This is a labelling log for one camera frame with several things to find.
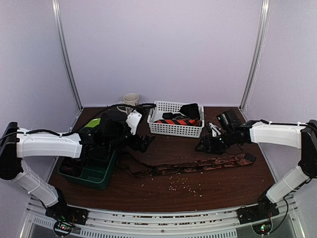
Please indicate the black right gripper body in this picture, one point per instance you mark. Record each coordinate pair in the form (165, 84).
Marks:
(219, 145)

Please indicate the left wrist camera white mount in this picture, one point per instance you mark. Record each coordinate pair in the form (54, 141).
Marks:
(133, 120)

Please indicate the lime green plate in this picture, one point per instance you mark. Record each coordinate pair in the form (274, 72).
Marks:
(93, 123)

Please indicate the aluminium frame post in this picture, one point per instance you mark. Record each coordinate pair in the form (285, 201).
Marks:
(255, 63)
(64, 52)

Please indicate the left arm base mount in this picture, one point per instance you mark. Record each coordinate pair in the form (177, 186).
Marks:
(67, 220)

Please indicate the cream patterned mug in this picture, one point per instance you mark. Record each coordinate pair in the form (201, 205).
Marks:
(129, 99)

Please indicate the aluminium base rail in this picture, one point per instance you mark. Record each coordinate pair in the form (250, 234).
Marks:
(220, 223)

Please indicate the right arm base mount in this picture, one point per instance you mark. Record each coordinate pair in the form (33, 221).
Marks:
(259, 216)

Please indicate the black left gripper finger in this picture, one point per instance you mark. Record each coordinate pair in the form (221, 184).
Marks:
(139, 146)
(147, 141)

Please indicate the right aluminium frame post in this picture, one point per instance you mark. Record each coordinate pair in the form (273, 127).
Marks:
(255, 63)

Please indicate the green compartment tray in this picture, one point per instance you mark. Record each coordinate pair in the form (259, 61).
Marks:
(92, 173)

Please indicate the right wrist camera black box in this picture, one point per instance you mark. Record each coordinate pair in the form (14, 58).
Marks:
(229, 120)

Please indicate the left aluminium frame post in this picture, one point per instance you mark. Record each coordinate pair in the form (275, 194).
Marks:
(64, 52)

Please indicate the orange navy striped tie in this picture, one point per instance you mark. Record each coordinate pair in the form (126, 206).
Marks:
(182, 122)

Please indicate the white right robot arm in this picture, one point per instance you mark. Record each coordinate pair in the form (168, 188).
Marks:
(302, 136)

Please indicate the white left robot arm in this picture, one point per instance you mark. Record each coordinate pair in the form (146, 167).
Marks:
(92, 140)

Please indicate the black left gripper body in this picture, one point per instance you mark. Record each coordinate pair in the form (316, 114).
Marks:
(116, 143)

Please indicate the white perforated plastic basket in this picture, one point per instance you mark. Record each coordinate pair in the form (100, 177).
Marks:
(169, 129)

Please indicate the dark red patterned tie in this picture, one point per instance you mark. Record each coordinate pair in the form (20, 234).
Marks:
(140, 169)

